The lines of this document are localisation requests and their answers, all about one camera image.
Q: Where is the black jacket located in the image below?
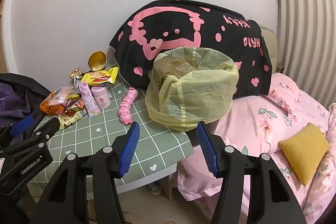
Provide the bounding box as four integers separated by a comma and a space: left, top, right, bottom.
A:
0, 73, 51, 146

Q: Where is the yellow noodle snack packet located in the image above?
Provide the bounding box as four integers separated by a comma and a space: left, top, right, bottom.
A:
58, 98, 88, 130

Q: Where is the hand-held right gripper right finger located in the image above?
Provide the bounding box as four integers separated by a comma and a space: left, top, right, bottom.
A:
197, 121, 307, 224

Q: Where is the grey striped curtain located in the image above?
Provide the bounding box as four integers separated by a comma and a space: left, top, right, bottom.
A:
276, 0, 336, 106

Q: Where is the orange snack packet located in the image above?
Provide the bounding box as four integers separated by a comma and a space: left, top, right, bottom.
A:
40, 86, 73, 115

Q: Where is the pale pink strip packet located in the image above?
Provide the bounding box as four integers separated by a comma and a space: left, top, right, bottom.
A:
78, 81, 101, 118

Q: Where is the green checked tablecloth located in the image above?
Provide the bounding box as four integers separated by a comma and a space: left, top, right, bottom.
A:
28, 63, 195, 197

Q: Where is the pink jar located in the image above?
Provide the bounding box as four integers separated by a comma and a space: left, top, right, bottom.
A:
91, 85, 111, 109

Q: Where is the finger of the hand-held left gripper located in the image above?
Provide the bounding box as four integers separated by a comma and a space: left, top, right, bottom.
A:
0, 116, 34, 147
5, 117, 61, 155

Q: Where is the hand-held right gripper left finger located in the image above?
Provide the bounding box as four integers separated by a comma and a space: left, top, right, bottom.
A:
35, 122, 140, 224

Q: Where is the black white shoe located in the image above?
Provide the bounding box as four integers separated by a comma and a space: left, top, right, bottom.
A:
145, 182, 162, 195

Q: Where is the gold paper bowl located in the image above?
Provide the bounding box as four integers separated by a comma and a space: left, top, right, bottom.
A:
87, 51, 108, 72

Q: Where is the small gold wrapper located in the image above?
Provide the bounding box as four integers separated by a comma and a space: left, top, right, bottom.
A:
69, 67, 82, 80

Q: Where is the pink floral bedding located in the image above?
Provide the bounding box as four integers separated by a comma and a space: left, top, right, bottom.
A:
177, 72, 336, 224

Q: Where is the white table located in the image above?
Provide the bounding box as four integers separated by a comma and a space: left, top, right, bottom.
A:
115, 164, 179, 199

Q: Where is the pink caterpillar toy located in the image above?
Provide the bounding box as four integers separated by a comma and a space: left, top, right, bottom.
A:
119, 88, 138, 125

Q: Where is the black pink printed blanket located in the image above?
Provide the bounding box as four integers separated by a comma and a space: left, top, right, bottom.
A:
109, 0, 272, 96

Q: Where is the purple cloth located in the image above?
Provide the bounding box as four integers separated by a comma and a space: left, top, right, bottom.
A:
0, 82, 29, 119

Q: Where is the beige headboard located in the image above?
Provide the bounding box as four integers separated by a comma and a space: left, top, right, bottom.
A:
259, 25, 284, 75

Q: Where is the bin with yellow bag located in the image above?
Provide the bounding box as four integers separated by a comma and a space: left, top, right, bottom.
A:
145, 47, 239, 147

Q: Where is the yellow red-label snack packet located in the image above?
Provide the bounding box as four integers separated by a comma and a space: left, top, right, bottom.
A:
81, 67, 119, 85

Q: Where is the small yellow pillow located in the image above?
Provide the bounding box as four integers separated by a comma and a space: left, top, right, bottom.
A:
279, 123, 330, 186

